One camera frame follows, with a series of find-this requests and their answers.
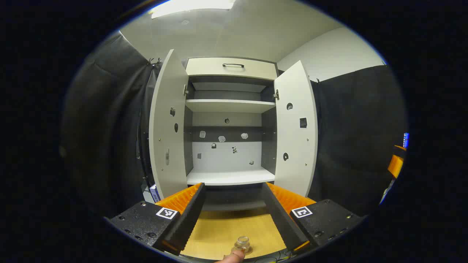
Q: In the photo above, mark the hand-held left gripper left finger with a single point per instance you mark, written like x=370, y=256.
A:
x=182, y=223

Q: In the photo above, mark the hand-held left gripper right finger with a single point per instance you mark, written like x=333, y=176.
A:
x=283, y=223

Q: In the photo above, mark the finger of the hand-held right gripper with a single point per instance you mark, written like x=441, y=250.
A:
x=396, y=165

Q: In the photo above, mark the round brown coaster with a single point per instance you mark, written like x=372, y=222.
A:
x=249, y=251

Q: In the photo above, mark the clear glass bottle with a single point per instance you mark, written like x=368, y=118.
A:
x=242, y=241

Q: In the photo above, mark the white cabinet door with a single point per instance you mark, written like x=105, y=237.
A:
x=164, y=109
x=296, y=146

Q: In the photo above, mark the white cabinet shelf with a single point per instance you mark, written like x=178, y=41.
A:
x=230, y=106
x=230, y=177

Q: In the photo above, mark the grey white cabinet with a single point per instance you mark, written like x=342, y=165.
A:
x=268, y=146

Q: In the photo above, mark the white cabinet drawer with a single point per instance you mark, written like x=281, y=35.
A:
x=208, y=68

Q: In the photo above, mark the blue white box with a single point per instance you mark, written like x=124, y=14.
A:
x=154, y=193

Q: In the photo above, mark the black backdrop cloth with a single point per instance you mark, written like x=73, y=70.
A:
x=109, y=128

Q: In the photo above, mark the ceiling light panel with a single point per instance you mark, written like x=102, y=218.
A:
x=190, y=7

